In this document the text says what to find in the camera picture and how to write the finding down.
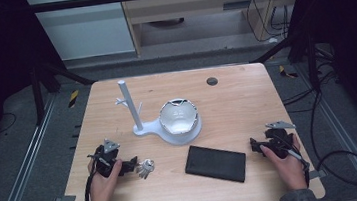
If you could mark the bunch of silver keys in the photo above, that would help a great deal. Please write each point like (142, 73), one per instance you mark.
(145, 168)

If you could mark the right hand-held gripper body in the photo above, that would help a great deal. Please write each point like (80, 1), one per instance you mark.
(279, 140)

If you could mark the person's right hand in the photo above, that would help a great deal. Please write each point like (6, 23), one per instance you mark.
(289, 172)

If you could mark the light wooden desk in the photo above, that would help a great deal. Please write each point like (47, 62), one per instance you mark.
(190, 7)

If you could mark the black metal stand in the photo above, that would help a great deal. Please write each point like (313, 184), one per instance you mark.
(36, 95)
(311, 63)

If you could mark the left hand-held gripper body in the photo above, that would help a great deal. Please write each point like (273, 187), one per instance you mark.
(100, 159)

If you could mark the person's left hand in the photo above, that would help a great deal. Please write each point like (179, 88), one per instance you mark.
(102, 190)

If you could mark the aluminium floor rail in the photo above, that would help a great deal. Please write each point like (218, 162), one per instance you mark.
(23, 170)
(347, 136)

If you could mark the white tree-shaped key stand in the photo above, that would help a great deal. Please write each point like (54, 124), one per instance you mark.
(133, 113)

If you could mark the grey tape piece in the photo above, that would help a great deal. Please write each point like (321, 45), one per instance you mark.
(65, 200)
(318, 174)

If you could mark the black leather wallet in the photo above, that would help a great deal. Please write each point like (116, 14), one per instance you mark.
(215, 163)

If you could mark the yellow and black tape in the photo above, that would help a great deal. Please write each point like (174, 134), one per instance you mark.
(287, 73)
(73, 98)

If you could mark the round grey table hole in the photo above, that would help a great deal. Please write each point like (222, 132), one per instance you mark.
(212, 81)

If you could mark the white cabinet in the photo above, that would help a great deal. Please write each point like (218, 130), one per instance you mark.
(85, 30)

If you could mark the white bowl with silver rim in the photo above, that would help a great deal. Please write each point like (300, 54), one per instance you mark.
(179, 119)

